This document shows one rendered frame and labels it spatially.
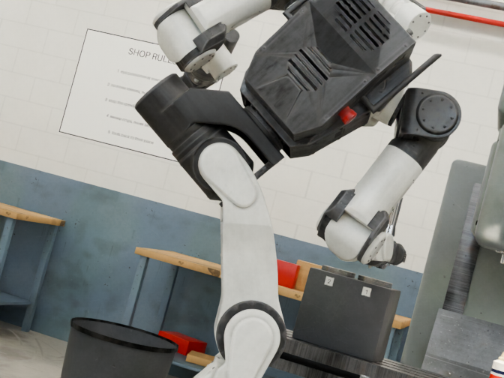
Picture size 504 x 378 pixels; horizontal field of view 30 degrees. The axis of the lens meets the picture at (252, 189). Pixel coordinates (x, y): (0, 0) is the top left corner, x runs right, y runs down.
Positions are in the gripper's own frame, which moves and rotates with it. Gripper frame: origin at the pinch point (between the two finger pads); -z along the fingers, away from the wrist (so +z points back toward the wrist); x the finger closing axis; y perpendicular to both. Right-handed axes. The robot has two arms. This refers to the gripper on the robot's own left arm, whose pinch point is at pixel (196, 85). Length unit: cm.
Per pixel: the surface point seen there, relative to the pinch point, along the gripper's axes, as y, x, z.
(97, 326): -27, -35, -200
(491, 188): -64, 41, 20
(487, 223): -70, 35, 19
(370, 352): -80, -2, 2
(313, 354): -73, -14, -2
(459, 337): -96, 32, -27
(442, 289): -83, 37, -30
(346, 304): -68, 0, 0
